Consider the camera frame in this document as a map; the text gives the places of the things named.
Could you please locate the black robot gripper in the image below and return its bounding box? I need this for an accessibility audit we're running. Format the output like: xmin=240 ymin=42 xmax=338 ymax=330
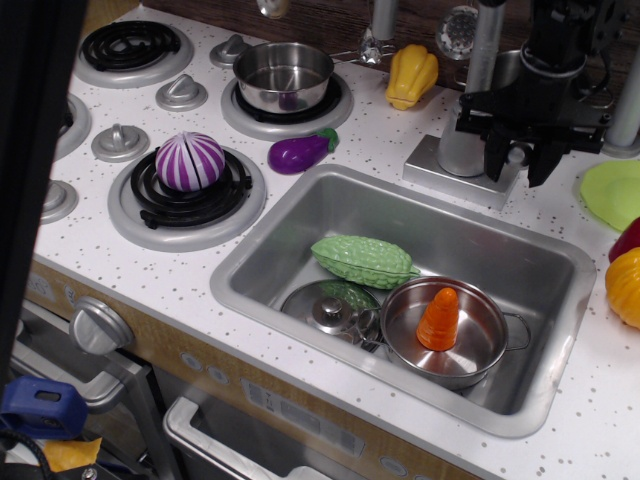
xmin=456 ymin=84 xmax=612 ymax=188

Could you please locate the silver toy faucet lever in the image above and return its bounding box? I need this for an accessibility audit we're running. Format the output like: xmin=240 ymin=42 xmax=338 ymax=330
xmin=506 ymin=141 xmax=533 ymax=169

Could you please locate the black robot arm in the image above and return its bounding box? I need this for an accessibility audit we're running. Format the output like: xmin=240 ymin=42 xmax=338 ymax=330
xmin=456 ymin=1 xmax=628 ymax=187

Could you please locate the silver toy faucet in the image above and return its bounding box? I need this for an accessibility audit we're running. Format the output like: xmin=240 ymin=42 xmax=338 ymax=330
xmin=402 ymin=3 xmax=520 ymax=211

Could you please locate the green toy plate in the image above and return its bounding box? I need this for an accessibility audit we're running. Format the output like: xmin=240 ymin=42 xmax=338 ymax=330
xmin=580 ymin=159 xmax=639 ymax=232

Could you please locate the yellow toy bell pepper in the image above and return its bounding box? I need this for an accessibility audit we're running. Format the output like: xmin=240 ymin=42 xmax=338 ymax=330
xmin=385 ymin=44 xmax=439 ymax=111

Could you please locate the hanging slotted ladle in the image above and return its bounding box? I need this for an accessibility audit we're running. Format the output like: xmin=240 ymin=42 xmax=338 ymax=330
xmin=435 ymin=5 xmax=478 ymax=61

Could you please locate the red toy vegetable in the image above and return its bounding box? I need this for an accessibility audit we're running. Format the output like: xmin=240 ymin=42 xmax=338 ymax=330
xmin=608 ymin=218 xmax=640 ymax=262

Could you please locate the orange yellow toy pumpkin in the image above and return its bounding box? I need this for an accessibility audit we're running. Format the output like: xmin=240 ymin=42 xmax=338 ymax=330
xmin=605 ymin=248 xmax=639 ymax=329

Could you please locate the silver sink basin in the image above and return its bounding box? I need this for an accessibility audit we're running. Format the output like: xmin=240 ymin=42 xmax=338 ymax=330
xmin=210 ymin=165 xmax=596 ymax=438

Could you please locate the green toy bitter gourd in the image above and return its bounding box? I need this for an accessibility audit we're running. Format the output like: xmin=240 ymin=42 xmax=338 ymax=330
xmin=311 ymin=235 xmax=421 ymax=290

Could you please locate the back right black burner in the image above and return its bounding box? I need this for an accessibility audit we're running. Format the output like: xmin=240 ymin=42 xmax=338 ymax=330
xmin=220 ymin=74 xmax=354 ymax=141

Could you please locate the black burner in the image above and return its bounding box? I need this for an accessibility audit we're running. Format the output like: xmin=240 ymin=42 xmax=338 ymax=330
xmin=54 ymin=93 xmax=92 ymax=161
xmin=220 ymin=74 xmax=354 ymax=141
xmin=74 ymin=20 xmax=194 ymax=89
xmin=108 ymin=148 xmax=266 ymax=253

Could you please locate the orange toy carrot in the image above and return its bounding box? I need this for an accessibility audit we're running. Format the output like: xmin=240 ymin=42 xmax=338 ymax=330
xmin=416 ymin=287 xmax=459 ymax=352

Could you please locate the purple toy eggplant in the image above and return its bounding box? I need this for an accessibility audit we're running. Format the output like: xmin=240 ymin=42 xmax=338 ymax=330
xmin=267 ymin=128 xmax=339 ymax=175

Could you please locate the steel pot on burner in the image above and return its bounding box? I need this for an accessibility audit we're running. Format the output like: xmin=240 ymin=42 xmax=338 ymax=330
xmin=233 ymin=42 xmax=334 ymax=113

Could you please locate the steel pot lid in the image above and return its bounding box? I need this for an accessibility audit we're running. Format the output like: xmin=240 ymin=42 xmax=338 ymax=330
xmin=280 ymin=280 xmax=382 ymax=352

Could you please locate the hanging steel spoon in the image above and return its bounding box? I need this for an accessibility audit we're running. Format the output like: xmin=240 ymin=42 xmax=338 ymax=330
xmin=256 ymin=0 xmax=290 ymax=20

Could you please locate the silver stove knob top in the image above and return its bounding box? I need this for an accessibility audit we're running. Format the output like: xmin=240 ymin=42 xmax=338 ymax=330
xmin=209 ymin=34 xmax=250 ymax=69

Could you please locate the silver stove knob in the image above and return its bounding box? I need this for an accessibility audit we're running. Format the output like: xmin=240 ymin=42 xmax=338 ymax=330
xmin=40 ymin=180 xmax=79 ymax=224
xmin=155 ymin=74 xmax=208 ymax=112
xmin=209 ymin=34 xmax=250 ymax=69
xmin=91 ymin=123 xmax=150 ymax=163

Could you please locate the purple white striped onion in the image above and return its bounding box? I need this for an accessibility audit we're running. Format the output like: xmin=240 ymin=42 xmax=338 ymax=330
xmin=155 ymin=132 xmax=226 ymax=192

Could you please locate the silver stove knob middle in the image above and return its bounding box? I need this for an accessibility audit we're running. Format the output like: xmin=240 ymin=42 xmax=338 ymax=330
xmin=155 ymin=74 xmax=208 ymax=112

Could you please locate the front right black burner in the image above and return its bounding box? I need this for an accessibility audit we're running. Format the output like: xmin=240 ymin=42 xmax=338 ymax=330
xmin=108 ymin=148 xmax=266 ymax=253

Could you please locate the silver stove knob lower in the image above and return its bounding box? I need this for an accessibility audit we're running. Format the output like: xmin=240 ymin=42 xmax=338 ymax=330
xmin=91 ymin=123 xmax=150 ymax=163

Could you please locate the back left black burner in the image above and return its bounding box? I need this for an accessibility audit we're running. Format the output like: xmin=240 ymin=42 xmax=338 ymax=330
xmin=74 ymin=20 xmax=194 ymax=89

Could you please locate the front left black burner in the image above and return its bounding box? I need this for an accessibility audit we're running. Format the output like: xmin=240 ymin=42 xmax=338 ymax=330
xmin=54 ymin=93 xmax=92 ymax=161

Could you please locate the silver oven dial knob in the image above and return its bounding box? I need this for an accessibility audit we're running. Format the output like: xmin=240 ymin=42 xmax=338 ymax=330
xmin=69 ymin=296 xmax=135 ymax=356

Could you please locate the silver stove knob front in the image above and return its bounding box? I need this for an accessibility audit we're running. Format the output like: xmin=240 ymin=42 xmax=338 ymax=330
xmin=40 ymin=180 xmax=79 ymax=224

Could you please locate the yellow cloth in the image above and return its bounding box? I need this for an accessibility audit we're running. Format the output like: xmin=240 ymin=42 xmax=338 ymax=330
xmin=43 ymin=437 xmax=102 ymax=473

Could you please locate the silver right post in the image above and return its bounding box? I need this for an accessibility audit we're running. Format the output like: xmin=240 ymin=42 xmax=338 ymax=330
xmin=602 ymin=71 xmax=639 ymax=158

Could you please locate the silver post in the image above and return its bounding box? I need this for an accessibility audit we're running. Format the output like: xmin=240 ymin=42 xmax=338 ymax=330
xmin=370 ymin=0 xmax=399 ymax=40
xmin=602 ymin=71 xmax=639 ymax=158

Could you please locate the steel pot with handles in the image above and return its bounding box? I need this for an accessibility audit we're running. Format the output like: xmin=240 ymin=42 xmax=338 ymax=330
xmin=380 ymin=277 xmax=532 ymax=390

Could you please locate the silver back post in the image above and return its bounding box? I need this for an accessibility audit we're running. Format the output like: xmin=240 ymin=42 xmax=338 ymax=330
xmin=370 ymin=0 xmax=399 ymax=40

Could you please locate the silver dishwasher door handle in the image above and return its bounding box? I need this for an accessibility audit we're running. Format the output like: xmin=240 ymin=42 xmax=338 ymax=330
xmin=163 ymin=396 xmax=327 ymax=480

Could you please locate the black foreground post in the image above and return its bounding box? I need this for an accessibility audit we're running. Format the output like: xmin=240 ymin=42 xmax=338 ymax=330
xmin=1 ymin=1 xmax=86 ymax=374

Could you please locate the silver oven door handle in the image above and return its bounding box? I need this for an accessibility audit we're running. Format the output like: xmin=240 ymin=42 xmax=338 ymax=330
xmin=10 ymin=302 xmax=153 ymax=414

